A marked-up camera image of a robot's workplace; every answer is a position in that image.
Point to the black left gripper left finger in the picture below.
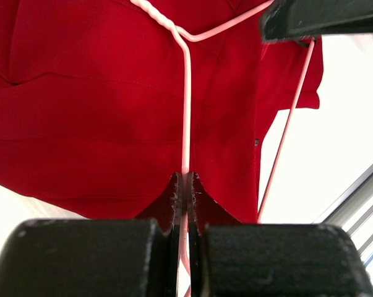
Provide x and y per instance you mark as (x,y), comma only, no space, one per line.
(80,257)

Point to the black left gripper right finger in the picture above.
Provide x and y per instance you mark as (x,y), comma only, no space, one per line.
(229,258)

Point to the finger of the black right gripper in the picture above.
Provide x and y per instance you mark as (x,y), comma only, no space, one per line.
(298,20)

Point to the pink wire hanger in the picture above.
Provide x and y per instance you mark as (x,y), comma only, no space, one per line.
(180,36)

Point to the red skirt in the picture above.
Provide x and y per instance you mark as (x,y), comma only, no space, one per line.
(91,104)

